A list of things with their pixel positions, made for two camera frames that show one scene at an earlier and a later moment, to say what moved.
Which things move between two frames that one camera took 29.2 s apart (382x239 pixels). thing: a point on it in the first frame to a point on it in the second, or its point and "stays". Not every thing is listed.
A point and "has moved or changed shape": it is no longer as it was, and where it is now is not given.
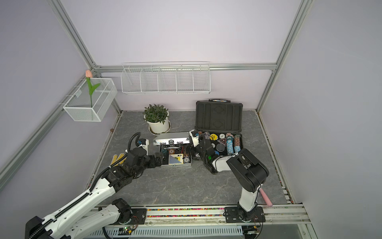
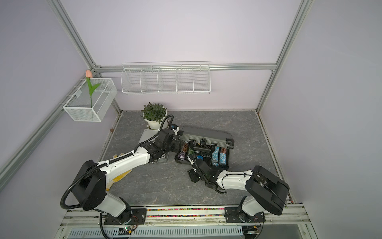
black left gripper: [158, 159] to [177, 144]
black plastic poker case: [220, 121] has moved or changed shape
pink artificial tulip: [88, 73] stays
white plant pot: [159, 127] stays
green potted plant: [155, 113] stays
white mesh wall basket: [90, 100] stays
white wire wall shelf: [165, 77] stays
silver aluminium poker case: [175, 149] to [147, 134]
